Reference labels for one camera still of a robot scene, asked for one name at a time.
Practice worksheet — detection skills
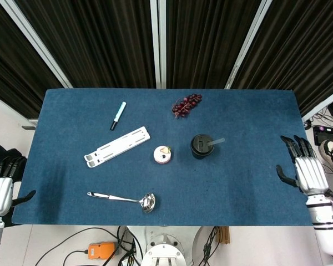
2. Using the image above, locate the red grape bunch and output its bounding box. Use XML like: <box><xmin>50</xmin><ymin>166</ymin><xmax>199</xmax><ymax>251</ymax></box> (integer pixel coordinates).
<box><xmin>171</xmin><ymin>94</ymin><xmax>203</xmax><ymax>120</ymax></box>

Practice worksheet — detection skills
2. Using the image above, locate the black lidded cup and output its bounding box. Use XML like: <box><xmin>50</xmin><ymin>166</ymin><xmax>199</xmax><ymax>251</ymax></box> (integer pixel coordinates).
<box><xmin>190</xmin><ymin>134</ymin><xmax>215</xmax><ymax>160</ymax></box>

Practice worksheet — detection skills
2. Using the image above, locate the black floor cable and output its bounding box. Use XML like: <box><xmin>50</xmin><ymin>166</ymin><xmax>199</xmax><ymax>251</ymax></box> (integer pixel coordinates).
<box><xmin>34</xmin><ymin>227</ymin><xmax>120</xmax><ymax>266</ymax></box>

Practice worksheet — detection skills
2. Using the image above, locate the black electronic device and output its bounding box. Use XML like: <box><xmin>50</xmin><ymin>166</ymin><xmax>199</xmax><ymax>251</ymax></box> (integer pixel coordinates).
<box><xmin>312</xmin><ymin>125</ymin><xmax>333</xmax><ymax>146</ymax></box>

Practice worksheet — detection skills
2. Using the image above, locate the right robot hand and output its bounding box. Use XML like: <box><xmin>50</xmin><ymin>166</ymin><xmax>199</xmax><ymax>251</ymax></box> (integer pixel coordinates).
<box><xmin>276</xmin><ymin>135</ymin><xmax>329</xmax><ymax>197</ymax></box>

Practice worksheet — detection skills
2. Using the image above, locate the blue felt table cloth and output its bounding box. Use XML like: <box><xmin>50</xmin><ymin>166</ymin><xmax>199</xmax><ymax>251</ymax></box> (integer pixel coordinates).
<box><xmin>11</xmin><ymin>88</ymin><xmax>314</xmax><ymax>227</ymax></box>

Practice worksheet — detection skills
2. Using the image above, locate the white marker pen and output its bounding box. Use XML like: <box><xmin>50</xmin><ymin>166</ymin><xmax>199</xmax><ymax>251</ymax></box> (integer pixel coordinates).
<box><xmin>109</xmin><ymin>101</ymin><xmax>127</xmax><ymax>131</ymax></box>

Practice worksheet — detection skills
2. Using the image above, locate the pink decorated donut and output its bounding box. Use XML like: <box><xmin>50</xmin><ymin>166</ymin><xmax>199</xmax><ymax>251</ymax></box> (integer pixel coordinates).
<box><xmin>153</xmin><ymin>145</ymin><xmax>173</xmax><ymax>165</ymax></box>

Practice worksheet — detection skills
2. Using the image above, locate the silver metal ladle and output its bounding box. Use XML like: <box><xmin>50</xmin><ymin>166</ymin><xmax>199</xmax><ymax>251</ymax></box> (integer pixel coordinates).
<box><xmin>86</xmin><ymin>191</ymin><xmax>156</xmax><ymax>214</ymax></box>

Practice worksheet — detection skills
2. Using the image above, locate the white folding stand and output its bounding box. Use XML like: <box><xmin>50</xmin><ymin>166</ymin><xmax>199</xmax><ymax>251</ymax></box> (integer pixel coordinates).
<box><xmin>84</xmin><ymin>126</ymin><xmax>152</xmax><ymax>168</ymax></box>

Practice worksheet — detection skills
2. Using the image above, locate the orange box device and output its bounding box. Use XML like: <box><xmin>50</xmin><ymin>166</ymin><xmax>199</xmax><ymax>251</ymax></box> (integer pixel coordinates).
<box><xmin>88</xmin><ymin>242</ymin><xmax>116</xmax><ymax>260</ymax></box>

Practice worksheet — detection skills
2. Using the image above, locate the black and white sneaker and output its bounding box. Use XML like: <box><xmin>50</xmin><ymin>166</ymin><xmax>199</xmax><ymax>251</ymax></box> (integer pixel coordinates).
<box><xmin>319</xmin><ymin>140</ymin><xmax>333</xmax><ymax>167</ymax></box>

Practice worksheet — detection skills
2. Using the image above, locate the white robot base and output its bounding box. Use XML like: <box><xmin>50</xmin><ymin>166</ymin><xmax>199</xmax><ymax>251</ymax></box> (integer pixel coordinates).
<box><xmin>126</xmin><ymin>226</ymin><xmax>203</xmax><ymax>266</ymax></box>

